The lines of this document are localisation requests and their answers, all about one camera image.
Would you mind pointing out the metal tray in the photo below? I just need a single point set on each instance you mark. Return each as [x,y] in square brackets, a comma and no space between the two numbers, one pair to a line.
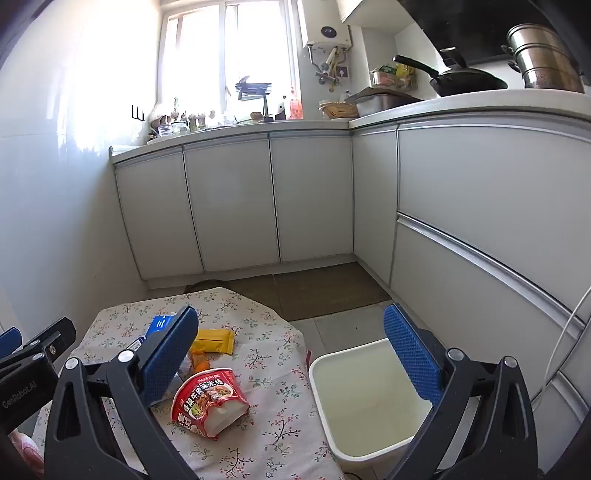
[383,104]

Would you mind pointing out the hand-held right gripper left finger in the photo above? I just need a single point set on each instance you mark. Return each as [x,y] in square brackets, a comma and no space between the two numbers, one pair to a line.
[166,355]

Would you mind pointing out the yellow snack packet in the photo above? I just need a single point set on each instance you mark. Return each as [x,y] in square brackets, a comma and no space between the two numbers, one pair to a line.
[214,340]

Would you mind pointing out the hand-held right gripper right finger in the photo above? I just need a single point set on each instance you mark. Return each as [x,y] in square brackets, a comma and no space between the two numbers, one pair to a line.
[411,355]

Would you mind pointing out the black backsplash panel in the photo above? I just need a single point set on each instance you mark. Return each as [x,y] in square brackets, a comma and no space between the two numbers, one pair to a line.
[471,23]

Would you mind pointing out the container of food packets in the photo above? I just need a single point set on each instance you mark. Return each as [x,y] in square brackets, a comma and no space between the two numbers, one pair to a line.
[395,76]

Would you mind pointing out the black dish rack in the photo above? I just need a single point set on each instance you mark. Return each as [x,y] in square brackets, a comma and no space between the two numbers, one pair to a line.
[251,90]

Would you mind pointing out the red and white snack bag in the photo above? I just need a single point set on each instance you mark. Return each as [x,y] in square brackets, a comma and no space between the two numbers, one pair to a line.
[207,397]

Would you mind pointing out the steel steamer pot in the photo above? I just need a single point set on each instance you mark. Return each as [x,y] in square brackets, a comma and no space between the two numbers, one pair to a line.
[549,60]

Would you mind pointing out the orange peel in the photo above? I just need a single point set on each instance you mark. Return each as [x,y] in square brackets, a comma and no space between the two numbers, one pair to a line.
[202,364]

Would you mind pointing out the white water heater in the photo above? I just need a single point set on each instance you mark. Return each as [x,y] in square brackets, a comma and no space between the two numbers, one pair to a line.
[325,23]

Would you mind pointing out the water heater pipes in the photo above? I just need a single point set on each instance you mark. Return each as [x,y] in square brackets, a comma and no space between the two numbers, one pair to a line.
[331,64]

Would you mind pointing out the blue carton box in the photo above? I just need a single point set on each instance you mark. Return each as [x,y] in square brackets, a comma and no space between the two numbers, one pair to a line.
[159,325]

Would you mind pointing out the glass jar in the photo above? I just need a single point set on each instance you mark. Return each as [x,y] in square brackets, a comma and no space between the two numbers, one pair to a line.
[166,130]

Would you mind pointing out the red label bottle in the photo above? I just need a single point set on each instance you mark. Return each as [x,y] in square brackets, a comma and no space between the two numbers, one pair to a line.
[296,107]

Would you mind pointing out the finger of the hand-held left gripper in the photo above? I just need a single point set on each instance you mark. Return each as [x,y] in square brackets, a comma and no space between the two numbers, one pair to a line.
[9,340]
[51,341]

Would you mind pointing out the person's left hand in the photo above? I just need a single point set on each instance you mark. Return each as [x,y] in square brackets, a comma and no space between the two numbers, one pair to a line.
[25,454]

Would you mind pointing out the white trash bin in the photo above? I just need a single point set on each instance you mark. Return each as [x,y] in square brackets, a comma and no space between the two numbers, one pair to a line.
[369,397]

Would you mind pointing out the woven basket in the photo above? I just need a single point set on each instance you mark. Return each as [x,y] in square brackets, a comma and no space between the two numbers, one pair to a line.
[339,110]

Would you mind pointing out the floral tablecloth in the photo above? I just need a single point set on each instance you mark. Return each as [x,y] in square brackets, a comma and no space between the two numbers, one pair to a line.
[277,360]

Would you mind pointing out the brown floor mat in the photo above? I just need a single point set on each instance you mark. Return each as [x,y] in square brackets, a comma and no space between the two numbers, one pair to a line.
[314,290]

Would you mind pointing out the white cabinet with drawers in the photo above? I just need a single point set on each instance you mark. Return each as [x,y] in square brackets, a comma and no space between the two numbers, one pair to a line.
[485,194]

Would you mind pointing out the window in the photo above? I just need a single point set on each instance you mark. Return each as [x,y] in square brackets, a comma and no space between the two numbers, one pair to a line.
[203,60]

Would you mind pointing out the black wall hooks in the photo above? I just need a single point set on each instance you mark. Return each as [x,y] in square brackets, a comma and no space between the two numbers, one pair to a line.
[137,114]

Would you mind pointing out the white wall cupboard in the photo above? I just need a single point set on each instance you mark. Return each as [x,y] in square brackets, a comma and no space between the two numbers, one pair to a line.
[360,9]

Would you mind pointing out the black frying pan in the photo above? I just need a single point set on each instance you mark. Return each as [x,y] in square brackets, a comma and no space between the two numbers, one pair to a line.
[466,83]

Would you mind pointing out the white countertop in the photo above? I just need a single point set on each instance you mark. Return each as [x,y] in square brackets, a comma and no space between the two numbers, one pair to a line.
[461,107]

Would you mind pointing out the white cabinet with doors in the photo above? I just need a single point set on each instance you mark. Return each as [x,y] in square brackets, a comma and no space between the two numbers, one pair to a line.
[231,207]

